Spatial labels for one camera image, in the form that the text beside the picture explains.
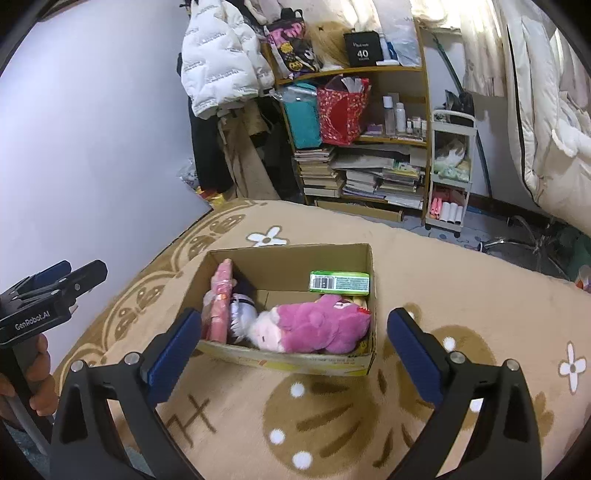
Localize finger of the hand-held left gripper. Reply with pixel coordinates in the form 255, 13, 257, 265
7, 261, 72, 296
54, 260, 108, 303

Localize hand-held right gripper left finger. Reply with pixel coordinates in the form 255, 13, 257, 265
50, 308, 218, 480

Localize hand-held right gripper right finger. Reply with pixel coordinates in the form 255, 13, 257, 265
387, 307, 542, 480

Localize pink plastic-wrapped package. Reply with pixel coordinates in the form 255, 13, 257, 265
202, 258, 236, 344

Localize white-haired doll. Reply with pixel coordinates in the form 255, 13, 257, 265
228, 279, 259, 346

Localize green tissue packet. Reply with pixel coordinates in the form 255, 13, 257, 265
308, 271, 371, 296

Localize pink plush toy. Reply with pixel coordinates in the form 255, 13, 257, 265
249, 294, 372, 355

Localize cardboard box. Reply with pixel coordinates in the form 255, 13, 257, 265
191, 243, 377, 377

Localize person's left hand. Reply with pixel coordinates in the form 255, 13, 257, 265
0, 333, 57, 416

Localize beige patterned blanket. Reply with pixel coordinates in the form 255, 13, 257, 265
51, 198, 591, 480

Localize yellow red packet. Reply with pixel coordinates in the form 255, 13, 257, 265
196, 187, 227, 206

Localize chrome chair base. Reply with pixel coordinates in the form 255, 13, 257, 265
478, 215, 571, 280

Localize black hanging coat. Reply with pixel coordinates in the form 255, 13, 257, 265
188, 97, 234, 195

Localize pile of magazines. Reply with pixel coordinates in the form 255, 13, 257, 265
330, 148, 428, 208

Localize green bag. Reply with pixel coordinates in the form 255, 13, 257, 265
556, 224, 591, 282

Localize beige coat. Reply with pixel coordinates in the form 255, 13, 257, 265
217, 106, 282, 199

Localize pastel tissue packs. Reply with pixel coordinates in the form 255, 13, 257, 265
434, 138, 468, 181

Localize stack of old books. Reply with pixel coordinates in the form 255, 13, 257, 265
293, 147, 345, 199

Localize white storage cart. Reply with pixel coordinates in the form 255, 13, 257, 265
424, 110, 478, 238

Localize dark hanging garment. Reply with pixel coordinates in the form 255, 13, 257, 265
252, 97, 301, 201

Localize clear tall bottle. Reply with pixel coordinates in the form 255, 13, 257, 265
382, 96, 397, 136

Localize white puffer jacket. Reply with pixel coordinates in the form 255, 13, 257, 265
181, 0, 275, 120

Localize red gift bag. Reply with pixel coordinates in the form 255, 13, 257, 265
317, 76, 371, 146

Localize teal bag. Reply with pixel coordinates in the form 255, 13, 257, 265
281, 83, 322, 149

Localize wooden bookshelf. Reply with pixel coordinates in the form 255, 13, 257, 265
261, 18, 432, 227

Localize white duvet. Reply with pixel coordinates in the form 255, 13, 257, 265
501, 0, 591, 222

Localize dark printed bag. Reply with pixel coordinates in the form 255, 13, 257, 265
267, 8, 319, 79

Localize black box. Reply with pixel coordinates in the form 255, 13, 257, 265
344, 30, 382, 66

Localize white plastic bag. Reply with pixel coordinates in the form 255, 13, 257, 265
381, 16, 423, 68

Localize cream curtain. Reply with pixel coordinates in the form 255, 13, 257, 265
411, 0, 507, 97

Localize tan furry item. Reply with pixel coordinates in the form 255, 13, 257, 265
307, 21, 354, 70

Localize black long-handled dustpan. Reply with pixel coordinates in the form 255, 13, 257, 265
434, 30, 476, 127

